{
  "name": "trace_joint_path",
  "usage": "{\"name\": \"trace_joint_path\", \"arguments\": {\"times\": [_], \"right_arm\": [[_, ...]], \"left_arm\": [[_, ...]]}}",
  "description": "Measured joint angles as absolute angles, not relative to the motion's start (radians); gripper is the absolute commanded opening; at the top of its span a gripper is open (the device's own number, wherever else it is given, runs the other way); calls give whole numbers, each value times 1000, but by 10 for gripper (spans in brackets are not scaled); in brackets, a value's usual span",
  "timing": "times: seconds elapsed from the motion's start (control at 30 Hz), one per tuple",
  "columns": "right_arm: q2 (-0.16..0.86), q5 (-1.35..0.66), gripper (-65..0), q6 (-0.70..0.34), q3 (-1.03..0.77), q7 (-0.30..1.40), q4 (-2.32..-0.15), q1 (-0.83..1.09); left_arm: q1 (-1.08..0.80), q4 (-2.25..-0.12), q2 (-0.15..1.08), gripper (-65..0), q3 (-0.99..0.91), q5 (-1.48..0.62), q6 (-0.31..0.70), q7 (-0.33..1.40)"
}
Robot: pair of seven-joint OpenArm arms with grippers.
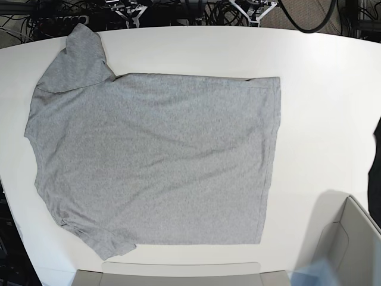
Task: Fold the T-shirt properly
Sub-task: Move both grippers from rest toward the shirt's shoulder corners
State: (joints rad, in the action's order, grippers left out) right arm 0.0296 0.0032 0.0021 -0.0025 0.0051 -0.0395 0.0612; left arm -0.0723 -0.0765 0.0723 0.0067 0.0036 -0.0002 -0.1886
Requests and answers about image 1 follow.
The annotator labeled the grey T-shirt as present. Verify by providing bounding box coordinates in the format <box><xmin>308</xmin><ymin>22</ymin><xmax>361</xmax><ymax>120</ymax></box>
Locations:
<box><xmin>24</xmin><ymin>24</ymin><xmax>281</xmax><ymax>260</ymax></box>

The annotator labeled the grey box at bottom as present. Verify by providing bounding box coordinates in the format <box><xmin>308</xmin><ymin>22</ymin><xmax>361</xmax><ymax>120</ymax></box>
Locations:
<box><xmin>72</xmin><ymin>262</ymin><xmax>291</xmax><ymax>285</ymax></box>

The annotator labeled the grey box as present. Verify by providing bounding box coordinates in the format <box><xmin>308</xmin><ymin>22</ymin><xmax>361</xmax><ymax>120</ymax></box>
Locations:
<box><xmin>312</xmin><ymin>196</ymin><xmax>380</xmax><ymax>285</ymax></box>
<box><xmin>72</xmin><ymin>262</ymin><xmax>291</xmax><ymax>285</ymax></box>

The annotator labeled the black power strip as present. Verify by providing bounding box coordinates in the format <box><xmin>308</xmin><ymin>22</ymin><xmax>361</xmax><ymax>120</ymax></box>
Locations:
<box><xmin>38</xmin><ymin>15</ymin><xmax>90</xmax><ymax>26</ymax></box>

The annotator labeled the grey box at right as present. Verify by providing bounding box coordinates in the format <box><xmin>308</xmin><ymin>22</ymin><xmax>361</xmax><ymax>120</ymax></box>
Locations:
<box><xmin>312</xmin><ymin>196</ymin><xmax>380</xmax><ymax>285</ymax></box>

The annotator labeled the blue cloth at corner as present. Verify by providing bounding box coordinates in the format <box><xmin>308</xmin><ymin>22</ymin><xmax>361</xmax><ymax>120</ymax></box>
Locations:
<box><xmin>290</xmin><ymin>259</ymin><xmax>340</xmax><ymax>286</ymax></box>

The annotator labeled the dark object at right edge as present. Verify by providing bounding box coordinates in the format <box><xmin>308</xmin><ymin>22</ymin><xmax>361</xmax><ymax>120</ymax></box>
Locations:
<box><xmin>368</xmin><ymin>120</ymin><xmax>381</xmax><ymax>227</ymax></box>

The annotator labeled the black cable bundle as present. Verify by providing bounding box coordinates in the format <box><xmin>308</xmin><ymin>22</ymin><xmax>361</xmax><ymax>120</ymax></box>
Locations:
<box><xmin>196</xmin><ymin>0</ymin><xmax>254</xmax><ymax>27</ymax></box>

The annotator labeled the thick black hose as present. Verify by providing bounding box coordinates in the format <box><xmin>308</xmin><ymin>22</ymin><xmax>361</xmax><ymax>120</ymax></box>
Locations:
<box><xmin>278</xmin><ymin>0</ymin><xmax>336</xmax><ymax>34</ymax></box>

